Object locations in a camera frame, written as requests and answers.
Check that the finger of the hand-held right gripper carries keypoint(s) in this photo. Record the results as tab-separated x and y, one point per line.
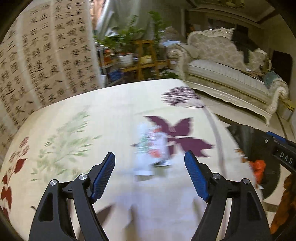
277	137
266	144

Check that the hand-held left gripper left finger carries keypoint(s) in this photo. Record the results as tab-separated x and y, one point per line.
103	178

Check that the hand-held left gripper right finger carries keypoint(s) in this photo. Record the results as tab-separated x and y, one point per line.
196	176

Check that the red wrapper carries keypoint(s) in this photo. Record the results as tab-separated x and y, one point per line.
257	168

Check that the trash bin with black bag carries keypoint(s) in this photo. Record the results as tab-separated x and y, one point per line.
240	139

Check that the white printed packet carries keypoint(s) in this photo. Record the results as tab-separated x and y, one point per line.
150	150

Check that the person's right forearm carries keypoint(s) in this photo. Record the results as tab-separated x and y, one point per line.
281	208

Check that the grey box with yellow contents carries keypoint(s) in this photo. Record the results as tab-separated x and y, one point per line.
285	109

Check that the teal blanket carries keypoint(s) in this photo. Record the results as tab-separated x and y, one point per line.
272	80

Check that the ornate white sofa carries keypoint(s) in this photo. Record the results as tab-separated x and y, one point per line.
226	78

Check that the black jacket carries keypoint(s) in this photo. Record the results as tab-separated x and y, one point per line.
242	41

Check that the low green pothos plant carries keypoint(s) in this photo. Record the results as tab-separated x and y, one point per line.
170	76

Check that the blue crate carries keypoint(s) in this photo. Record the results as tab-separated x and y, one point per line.
115	74

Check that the white metal rack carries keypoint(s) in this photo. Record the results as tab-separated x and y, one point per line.
103	67

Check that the leafy plant in white pot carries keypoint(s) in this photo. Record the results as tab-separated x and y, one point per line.
126	60

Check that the small yellow pot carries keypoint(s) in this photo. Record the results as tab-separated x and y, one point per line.
146	59

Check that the wooden plant stand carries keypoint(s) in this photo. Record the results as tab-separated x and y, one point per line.
144	53

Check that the gold chandelier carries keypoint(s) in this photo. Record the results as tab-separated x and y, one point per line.
233	2

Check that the tall plant in dark pot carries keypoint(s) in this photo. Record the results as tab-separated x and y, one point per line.
159	25

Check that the grey-green curtain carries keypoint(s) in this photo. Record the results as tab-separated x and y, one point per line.
115	18

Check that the calligraphy wall hanging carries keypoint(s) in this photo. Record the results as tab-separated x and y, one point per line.
46	58

